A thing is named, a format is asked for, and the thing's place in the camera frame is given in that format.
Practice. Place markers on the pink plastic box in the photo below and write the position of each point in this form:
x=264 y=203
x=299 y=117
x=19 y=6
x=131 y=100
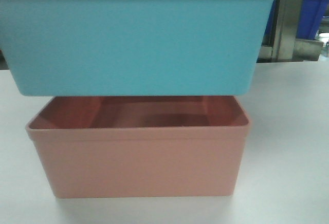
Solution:
x=94 y=147

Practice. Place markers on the light blue plastic box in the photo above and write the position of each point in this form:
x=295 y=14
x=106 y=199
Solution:
x=132 y=47

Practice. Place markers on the blue bin far right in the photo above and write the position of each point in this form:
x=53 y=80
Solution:
x=312 y=12

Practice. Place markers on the stainless steel shelf frame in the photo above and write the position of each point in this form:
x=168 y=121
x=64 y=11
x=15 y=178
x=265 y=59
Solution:
x=282 y=43

